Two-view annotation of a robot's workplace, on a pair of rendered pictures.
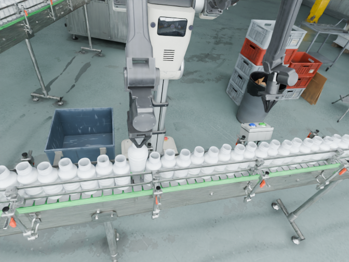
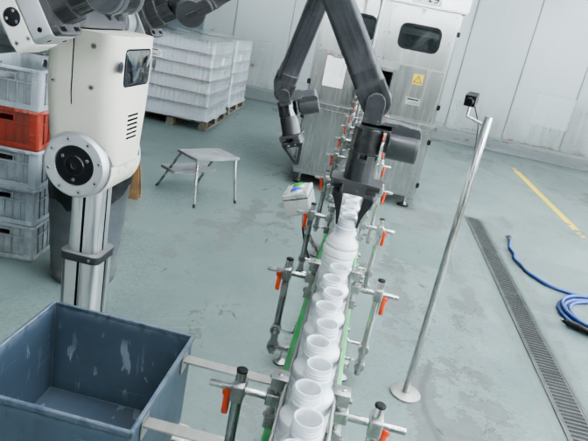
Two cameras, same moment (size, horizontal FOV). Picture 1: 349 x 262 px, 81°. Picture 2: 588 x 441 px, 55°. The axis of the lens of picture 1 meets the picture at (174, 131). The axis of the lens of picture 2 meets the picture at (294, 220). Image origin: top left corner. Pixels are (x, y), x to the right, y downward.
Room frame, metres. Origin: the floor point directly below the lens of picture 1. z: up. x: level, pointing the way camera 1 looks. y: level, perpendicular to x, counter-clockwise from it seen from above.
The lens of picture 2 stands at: (0.07, 1.14, 1.60)
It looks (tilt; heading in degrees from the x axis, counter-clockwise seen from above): 19 degrees down; 296
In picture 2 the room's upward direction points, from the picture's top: 11 degrees clockwise
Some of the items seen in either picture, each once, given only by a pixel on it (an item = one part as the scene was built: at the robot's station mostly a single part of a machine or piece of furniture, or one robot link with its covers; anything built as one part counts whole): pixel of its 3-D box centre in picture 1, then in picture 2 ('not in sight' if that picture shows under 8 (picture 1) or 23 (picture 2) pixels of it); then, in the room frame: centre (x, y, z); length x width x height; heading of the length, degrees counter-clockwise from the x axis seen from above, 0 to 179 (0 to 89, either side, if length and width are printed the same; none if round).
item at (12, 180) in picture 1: (10, 185); (308, 412); (0.30, 0.49, 1.08); 0.06 x 0.06 x 0.17
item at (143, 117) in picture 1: (143, 97); (391, 127); (0.42, 0.09, 1.44); 0.12 x 0.09 x 0.12; 22
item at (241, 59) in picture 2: not in sight; (212, 70); (6.03, -6.79, 0.59); 1.25 x 1.03 x 1.17; 112
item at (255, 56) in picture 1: (267, 50); (28, 117); (3.00, -1.06, 0.78); 0.61 x 0.41 x 0.22; 118
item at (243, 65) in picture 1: (260, 65); (27, 154); (2.99, -1.06, 0.55); 0.61 x 0.41 x 0.22; 118
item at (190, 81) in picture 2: not in sight; (187, 77); (5.36, -5.35, 0.59); 1.24 x 1.03 x 1.17; 114
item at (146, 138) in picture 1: (138, 134); (354, 204); (0.45, 0.11, 1.28); 0.07 x 0.07 x 0.09; 21
